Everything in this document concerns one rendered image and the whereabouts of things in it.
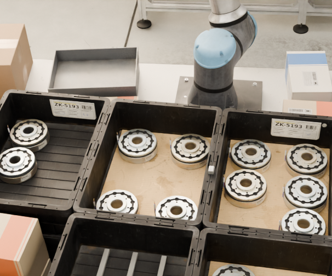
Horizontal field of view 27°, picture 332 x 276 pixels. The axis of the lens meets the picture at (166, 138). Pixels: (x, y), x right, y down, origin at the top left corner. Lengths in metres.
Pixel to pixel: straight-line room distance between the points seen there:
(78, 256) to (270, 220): 0.46
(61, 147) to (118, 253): 0.40
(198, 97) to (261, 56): 1.51
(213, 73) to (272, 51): 1.61
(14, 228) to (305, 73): 1.03
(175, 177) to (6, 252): 0.48
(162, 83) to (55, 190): 0.64
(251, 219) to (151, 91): 0.71
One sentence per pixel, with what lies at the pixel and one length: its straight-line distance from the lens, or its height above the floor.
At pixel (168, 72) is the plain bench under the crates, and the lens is 2.29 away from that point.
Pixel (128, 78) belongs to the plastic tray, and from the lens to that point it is 2.19.
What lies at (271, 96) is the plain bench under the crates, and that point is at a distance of 2.19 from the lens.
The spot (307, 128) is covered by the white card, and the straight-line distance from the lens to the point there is 1.81.
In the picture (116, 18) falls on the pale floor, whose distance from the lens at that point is 3.82.
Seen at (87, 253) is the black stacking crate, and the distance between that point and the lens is 1.63.
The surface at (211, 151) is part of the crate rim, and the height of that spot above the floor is 0.93.
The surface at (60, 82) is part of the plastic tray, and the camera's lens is 2.21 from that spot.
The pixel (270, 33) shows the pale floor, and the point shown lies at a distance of 3.67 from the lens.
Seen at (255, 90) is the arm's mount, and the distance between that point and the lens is 2.15.
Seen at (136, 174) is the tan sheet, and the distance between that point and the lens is 1.78.
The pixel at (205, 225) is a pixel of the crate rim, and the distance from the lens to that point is 1.53.
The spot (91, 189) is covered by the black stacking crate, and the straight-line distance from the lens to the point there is 1.68.
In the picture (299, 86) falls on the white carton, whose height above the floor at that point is 0.79.
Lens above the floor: 2.12
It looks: 44 degrees down
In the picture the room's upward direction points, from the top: 4 degrees counter-clockwise
